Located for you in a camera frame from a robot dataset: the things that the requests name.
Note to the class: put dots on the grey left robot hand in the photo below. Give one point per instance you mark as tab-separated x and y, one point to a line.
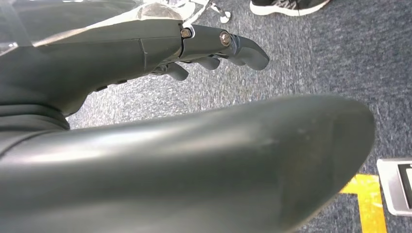
193	167

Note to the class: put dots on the yellow floor tape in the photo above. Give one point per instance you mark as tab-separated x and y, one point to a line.
370	205

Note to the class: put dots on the black white sneaker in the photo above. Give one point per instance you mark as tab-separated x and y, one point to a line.
289	6

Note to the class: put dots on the clear plastic cover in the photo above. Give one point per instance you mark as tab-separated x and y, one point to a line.
64	16

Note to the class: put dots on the grey metal base plate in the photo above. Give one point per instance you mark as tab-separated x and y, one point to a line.
391	186

